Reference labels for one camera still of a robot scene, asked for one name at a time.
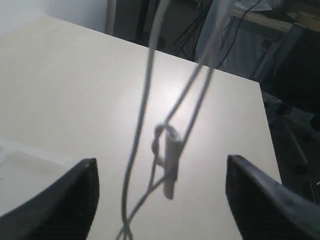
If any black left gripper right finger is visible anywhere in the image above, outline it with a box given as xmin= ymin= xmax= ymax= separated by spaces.
xmin=225 ymin=155 xmax=320 ymax=240

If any clear plastic open case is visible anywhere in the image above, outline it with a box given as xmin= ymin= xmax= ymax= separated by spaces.
xmin=0 ymin=138 xmax=73 ymax=183

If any white earphone cable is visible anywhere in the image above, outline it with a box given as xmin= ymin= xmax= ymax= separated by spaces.
xmin=116 ymin=0 xmax=232 ymax=240

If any background wooden desk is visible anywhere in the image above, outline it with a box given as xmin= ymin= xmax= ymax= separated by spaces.
xmin=231 ymin=6 xmax=301 ymax=33

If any black office chair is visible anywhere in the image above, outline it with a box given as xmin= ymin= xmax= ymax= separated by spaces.
xmin=259 ymin=24 xmax=320 ymax=176

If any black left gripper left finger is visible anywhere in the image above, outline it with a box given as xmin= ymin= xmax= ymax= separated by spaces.
xmin=0 ymin=158 xmax=100 ymax=240

